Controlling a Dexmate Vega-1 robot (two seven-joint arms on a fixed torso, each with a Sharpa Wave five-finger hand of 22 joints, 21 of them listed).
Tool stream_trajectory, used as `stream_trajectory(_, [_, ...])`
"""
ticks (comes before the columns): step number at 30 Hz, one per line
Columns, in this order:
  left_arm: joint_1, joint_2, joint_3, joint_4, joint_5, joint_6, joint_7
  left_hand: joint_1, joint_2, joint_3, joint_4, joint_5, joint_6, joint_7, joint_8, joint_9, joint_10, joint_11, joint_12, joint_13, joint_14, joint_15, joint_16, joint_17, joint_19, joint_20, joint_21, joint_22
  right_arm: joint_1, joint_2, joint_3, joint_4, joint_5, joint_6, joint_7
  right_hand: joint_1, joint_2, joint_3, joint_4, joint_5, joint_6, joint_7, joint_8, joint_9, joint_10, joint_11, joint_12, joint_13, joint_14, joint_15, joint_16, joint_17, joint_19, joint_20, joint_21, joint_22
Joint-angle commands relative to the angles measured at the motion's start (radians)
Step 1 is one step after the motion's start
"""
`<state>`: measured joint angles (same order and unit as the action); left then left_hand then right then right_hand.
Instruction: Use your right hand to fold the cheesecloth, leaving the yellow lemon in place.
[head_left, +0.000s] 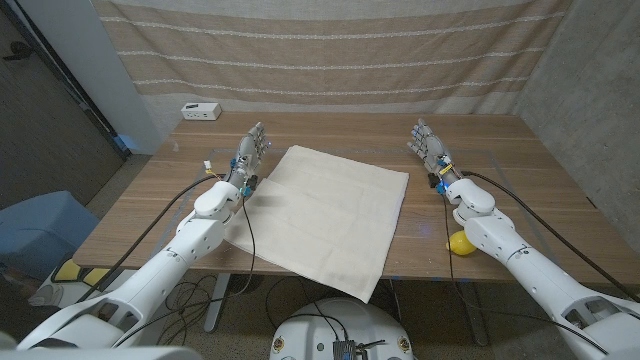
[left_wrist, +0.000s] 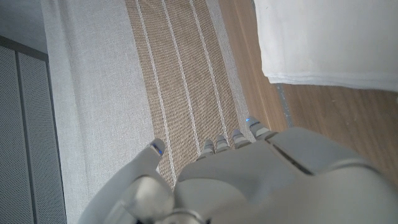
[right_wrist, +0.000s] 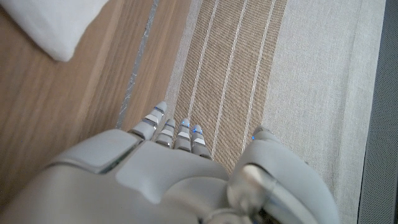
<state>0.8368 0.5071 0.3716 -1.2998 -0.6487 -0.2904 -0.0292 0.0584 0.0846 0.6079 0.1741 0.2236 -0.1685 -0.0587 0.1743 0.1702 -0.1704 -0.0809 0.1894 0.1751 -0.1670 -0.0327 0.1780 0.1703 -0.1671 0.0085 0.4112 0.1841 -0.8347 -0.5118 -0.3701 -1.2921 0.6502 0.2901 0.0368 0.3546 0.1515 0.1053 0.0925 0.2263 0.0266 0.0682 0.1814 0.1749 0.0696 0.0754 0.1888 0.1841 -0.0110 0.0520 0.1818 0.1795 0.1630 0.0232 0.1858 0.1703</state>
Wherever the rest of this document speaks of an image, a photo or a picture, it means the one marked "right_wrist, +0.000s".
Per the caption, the grey tape table outline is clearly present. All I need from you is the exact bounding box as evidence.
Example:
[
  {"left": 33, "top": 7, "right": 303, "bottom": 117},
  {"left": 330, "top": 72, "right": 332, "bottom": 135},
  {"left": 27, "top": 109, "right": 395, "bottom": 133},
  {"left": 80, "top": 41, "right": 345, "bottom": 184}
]
[{"left": 115, "top": 0, "right": 160, "bottom": 130}]

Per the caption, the cream cheesecloth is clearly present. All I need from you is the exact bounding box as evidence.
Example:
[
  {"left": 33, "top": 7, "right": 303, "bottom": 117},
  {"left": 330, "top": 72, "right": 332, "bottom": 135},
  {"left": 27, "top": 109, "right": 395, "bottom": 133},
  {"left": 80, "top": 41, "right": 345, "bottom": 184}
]
[{"left": 0, "top": 0, "right": 109, "bottom": 62}]

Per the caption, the beige striped backdrop cloth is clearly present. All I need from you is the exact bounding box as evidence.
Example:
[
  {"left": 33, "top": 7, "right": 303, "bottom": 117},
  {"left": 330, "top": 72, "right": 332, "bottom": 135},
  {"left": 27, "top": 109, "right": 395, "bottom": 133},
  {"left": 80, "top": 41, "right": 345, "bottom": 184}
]
[{"left": 155, "top": 0, "right": 387, "bottom": 224}]

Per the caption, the grey perforated panel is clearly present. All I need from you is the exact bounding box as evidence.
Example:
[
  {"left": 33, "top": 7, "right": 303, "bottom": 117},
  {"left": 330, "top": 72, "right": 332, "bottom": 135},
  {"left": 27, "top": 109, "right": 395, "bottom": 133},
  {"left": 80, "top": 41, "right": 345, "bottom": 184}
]
[{"left": 357, "top": 0, "right": 398, "bottom": 224}]

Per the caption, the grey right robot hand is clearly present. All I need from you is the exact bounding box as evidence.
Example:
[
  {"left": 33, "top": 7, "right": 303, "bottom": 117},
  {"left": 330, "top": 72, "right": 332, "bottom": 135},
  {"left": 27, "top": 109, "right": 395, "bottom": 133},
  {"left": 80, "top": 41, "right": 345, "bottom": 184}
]
[{"left": 0, "top": 101, "right": 341, "bottom": 224}]

